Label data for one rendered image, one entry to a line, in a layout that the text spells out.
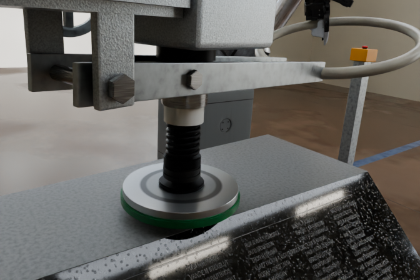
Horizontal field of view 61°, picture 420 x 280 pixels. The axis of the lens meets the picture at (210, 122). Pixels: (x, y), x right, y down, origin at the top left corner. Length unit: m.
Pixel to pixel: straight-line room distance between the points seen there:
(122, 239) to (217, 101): 1.32
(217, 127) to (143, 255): 1.36
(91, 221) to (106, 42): 0.35
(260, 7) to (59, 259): 0.47
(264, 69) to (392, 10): 7.33
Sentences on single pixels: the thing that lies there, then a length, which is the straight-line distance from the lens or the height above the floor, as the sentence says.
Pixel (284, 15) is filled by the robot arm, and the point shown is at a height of 1.24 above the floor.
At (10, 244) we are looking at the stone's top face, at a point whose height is 0.85.
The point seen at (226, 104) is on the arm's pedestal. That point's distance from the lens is 1.88.
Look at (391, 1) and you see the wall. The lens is 8.01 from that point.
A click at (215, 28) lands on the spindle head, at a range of 0.48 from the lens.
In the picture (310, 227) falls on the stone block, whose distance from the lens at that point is 0.78.
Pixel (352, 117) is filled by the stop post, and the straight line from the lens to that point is 2.59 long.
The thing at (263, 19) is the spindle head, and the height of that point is 1.19.
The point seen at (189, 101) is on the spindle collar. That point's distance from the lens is 0.58.
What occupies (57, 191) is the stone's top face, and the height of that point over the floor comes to 0.85.
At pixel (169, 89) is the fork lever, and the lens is 0.50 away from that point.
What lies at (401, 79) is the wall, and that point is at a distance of 7.83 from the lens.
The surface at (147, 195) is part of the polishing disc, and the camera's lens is 0.63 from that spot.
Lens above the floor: 1.18
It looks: 15 degrees down
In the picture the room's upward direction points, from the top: 3 degrees clockwise
